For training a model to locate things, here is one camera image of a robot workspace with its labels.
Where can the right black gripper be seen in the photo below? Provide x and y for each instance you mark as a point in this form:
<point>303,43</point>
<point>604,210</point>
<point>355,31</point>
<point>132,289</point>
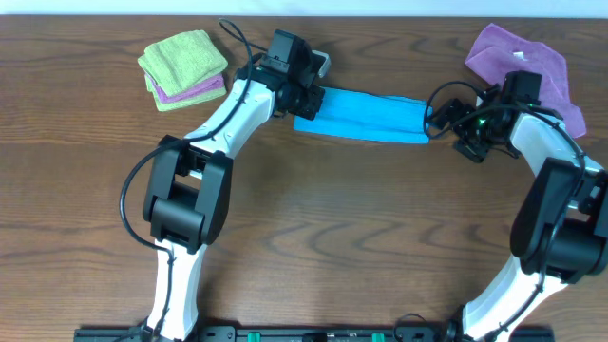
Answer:
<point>458,128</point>

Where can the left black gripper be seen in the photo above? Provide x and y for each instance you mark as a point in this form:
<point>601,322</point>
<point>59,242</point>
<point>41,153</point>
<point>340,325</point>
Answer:
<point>310,103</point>

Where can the blue microfibre cloth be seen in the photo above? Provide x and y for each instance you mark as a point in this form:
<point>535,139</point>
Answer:
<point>363,116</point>

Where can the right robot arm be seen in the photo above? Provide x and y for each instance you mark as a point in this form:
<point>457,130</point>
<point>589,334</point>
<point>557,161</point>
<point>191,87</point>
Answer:
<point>559,234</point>

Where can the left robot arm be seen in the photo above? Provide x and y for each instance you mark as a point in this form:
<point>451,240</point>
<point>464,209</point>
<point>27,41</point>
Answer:
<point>188,192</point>

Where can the purple folded cloth in stack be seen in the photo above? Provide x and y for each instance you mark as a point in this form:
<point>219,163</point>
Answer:
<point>213,83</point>

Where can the purple crumpled cloth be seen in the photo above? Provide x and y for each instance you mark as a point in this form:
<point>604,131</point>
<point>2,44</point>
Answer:
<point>497,52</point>

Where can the top green folded cloth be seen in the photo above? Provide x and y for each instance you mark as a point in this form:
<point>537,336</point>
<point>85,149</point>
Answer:
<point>182,61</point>

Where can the green folded cloth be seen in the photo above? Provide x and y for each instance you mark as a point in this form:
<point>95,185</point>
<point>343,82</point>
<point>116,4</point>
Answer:
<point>208,96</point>
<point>182,61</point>

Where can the bottom green folded cloth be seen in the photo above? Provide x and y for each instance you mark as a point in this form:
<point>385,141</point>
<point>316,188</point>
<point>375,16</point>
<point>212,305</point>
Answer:
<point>208,96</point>

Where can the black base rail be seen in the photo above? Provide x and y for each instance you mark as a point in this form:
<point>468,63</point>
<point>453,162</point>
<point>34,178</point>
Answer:
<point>231,334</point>

